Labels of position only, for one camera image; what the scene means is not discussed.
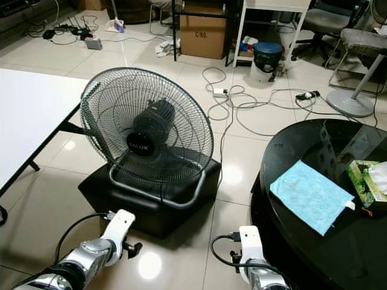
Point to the brown cardboard box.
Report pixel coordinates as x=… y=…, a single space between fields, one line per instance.
x=202 y=33

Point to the black round glass table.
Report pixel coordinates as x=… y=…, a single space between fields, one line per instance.
x=302 y=151

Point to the white bin with blue lid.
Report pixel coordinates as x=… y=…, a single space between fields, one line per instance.
x=267 y=57

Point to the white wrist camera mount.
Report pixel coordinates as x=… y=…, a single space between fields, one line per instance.
x=251 y=244
x=120 y=228

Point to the black power strip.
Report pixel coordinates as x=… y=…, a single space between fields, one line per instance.
x=308 y=95

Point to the black power adapters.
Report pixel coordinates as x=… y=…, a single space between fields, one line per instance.
x=69 y=30

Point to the black metal shelf frame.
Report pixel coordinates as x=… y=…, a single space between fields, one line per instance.
x=175 y=30

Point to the grey cushioned metal chair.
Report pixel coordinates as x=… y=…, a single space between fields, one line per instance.
x=363 y=41

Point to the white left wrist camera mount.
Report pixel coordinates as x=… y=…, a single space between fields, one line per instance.
x=120 y=228

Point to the white crumpled papers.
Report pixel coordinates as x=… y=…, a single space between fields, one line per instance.
x=166 y=48

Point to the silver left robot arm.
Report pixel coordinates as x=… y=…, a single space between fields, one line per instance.
x=91 y=257

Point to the black floor fan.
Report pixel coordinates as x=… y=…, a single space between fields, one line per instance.
x=151 y=130

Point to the light blue cloth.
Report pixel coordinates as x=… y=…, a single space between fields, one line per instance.
x=311 y=196

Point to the white table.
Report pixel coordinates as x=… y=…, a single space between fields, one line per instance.
x=30 y=121

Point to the small grey box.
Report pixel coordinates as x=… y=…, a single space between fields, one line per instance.
x=94 y=43

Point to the white power strip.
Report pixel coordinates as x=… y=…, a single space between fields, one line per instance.
x=221 y=93

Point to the black box stool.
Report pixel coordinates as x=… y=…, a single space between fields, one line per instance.
x=145 y=214

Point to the white dustpan brush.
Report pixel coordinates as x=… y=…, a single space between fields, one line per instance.
x=115 y=26

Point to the black office chair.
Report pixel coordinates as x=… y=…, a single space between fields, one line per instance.
x=329 y=18

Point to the green tissue box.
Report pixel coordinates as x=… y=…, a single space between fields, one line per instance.
x=366 y=181

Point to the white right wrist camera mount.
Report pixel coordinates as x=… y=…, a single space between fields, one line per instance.
x=251 y=244

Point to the white desk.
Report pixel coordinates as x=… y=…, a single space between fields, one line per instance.
x=275 y=5

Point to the grey standing fan base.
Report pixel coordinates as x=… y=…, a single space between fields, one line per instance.
x=347 y=103

